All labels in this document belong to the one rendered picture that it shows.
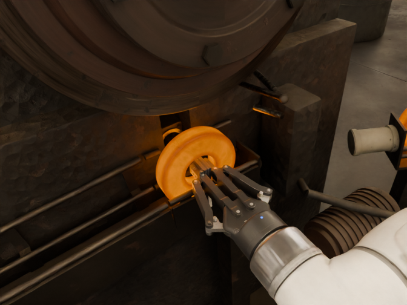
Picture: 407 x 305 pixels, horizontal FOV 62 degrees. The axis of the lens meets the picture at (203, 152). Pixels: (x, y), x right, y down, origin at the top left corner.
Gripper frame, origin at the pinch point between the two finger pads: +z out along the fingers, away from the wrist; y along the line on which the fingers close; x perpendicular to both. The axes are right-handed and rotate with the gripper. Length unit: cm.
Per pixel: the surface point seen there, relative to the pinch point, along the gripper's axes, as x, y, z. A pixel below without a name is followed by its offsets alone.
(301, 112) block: 4.6, 21.2, -3.4
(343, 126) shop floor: -79, 125, 51
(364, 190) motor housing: -21.0, 39.6, -12.0
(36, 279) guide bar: -5.1, -30.8, -3.3
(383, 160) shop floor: -77, 117, 19
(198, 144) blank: 5.1, 0.0, -0.8
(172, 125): 1.8, 0.7, 10.3
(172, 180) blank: 0.1, -5.8, -1.1
